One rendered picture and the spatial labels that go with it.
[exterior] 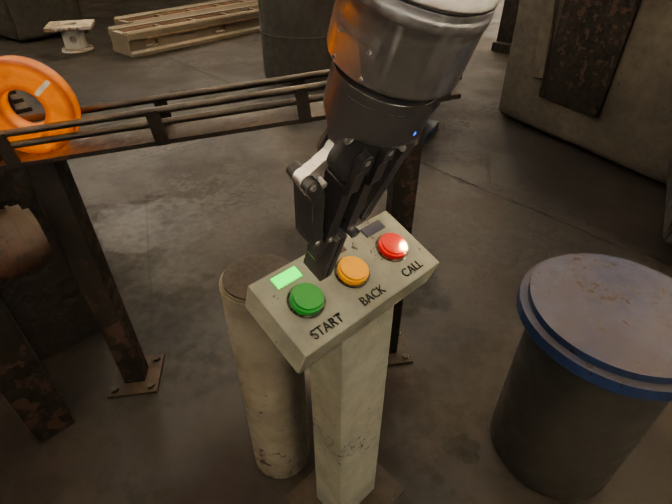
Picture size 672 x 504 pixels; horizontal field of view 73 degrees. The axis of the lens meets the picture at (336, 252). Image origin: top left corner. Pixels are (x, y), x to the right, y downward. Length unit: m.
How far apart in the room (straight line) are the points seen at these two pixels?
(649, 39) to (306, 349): 2.07
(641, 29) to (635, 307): 1.62
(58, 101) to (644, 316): 1.01
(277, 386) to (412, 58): 0.63
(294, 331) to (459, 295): 1.01
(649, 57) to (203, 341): 2.01
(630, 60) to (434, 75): 2.13
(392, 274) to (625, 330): 0.42
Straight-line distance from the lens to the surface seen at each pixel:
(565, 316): 0.84
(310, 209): 0.35
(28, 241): 0.97
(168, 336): 1.38
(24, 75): 0.89
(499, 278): 1.57
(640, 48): 2.37
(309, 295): 0.52
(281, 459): 1.00
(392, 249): 0.59
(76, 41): 4.59
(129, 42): 4.23
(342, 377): 0.63
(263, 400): 0.83
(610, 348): 0.82
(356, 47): 0.28
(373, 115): 0.30
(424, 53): 0.27
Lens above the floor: 0.97
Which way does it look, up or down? 38 degrees down
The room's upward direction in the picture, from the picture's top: straight up
